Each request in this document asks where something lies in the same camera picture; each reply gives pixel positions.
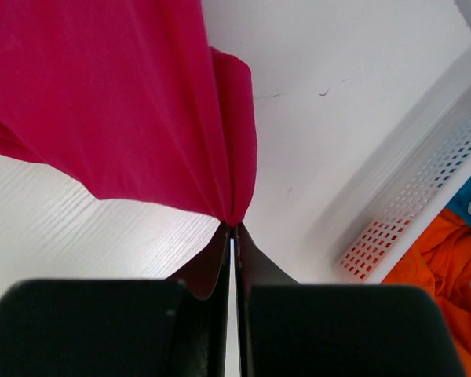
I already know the blue t shirt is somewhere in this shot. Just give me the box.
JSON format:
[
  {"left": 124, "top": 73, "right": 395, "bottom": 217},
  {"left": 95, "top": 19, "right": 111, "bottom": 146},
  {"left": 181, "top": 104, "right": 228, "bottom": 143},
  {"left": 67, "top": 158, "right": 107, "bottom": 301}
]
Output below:
[{"left": 446, "top": 177, "right": 471, "bottom": 228}]

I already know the magenta t shirt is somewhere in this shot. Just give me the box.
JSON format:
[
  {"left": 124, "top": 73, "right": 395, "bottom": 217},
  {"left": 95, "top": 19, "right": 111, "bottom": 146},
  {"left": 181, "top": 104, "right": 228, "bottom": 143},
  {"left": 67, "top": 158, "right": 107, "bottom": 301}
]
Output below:
[{"left": 0, "top": 1, "right": 257, "bottom": 225}]

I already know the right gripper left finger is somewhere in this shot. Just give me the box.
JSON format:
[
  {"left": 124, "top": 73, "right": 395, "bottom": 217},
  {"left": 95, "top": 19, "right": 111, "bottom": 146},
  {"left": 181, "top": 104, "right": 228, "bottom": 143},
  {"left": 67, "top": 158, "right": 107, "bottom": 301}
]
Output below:
[{"left": 0, "top": 224, "right": 231, "bottom": 376}]

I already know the orange t shirt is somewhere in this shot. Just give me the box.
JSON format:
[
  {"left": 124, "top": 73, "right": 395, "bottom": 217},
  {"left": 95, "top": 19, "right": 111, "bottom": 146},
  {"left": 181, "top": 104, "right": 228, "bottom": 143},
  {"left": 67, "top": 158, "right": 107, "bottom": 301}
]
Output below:
[{"left": 383, "top": 208, "right": 471, "bottom": 376}]

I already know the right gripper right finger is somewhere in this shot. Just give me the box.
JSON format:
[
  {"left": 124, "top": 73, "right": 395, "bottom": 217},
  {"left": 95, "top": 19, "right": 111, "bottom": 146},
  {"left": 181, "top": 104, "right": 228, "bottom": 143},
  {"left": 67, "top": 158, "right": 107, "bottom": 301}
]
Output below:
[{"left": 235, "top": 225, "right": 465, "bottom": 376}]

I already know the white plastic basket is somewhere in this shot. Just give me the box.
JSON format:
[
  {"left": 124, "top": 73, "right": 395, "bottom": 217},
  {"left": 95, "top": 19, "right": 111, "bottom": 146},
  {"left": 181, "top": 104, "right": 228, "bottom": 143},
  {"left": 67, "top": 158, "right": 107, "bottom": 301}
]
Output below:
[{"left": 334, "top": 87, "right": 471, "bottom": 284}]

